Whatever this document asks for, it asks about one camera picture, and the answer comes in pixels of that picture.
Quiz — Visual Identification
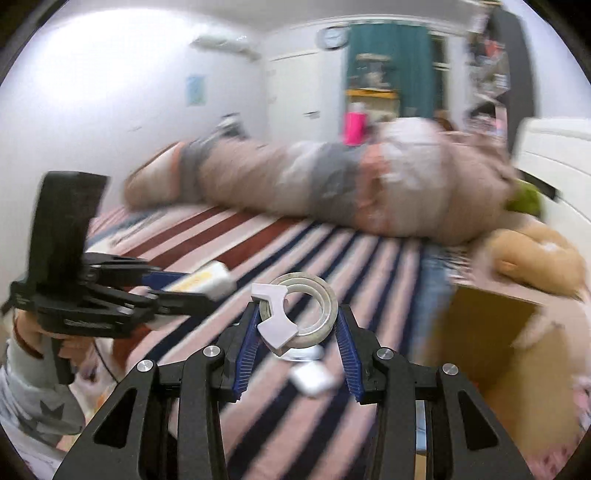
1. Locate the grey star-pattern sleeve forearm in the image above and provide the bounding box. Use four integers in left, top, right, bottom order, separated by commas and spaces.
1, 337, 86, 448

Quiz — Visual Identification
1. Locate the rolled pink grey duvet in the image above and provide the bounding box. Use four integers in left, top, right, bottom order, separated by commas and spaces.
123, 117, 518, 245

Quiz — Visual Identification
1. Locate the white yellow tube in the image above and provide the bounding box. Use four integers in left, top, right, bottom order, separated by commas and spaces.
164, 261, 236, 301

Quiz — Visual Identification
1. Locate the clear tape roll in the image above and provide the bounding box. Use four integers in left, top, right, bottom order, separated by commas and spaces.
259, 272, 339, 350

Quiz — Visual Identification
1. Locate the black bookshelf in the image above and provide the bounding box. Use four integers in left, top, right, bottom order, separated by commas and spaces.
466, 5, 536, 150

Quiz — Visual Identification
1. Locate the blue wall poster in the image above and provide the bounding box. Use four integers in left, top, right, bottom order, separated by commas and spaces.
185, 75, 206, 106

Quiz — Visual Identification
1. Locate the cardboard box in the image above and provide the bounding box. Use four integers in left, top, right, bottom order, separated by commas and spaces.
412, 285, 590, 458

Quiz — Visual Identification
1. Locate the white bed headboard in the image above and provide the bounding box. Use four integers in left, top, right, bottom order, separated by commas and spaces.
512, 118, 590, 260

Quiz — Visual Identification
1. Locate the striped bed blanket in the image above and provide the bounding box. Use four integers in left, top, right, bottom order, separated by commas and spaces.
55, 202, 486, 480

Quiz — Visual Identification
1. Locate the white air conditioner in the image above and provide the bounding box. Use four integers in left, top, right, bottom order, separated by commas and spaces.
189, 35, 260, 61

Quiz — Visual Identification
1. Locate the brown plush toy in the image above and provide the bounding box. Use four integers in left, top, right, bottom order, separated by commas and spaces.
486, 223, 587, 297

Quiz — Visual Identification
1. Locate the teal curtain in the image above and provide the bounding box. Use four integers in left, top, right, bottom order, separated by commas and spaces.
346, 22, 436, 118

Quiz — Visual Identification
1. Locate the person's left hand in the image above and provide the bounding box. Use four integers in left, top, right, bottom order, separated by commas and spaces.
12, 310, 93, 366

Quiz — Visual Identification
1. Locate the yellow shelf cabinet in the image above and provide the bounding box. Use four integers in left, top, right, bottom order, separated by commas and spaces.
346, 88, 400, 122

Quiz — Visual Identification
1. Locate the white earbuds case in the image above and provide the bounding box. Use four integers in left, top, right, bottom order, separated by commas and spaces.
288, 361, 335, 398

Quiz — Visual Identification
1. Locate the white tape dispenser piece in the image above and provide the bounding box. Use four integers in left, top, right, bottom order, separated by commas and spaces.
250, 283, 298, 356

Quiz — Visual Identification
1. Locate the white door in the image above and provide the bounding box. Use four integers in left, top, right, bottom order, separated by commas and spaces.
266, 52, 321, 143

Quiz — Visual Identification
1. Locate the round wall clock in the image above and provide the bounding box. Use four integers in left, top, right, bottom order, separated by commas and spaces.
317, 26, 349, 51

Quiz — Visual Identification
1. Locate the green plush toy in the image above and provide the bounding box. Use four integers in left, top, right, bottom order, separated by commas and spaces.
505, 180, 543, 218

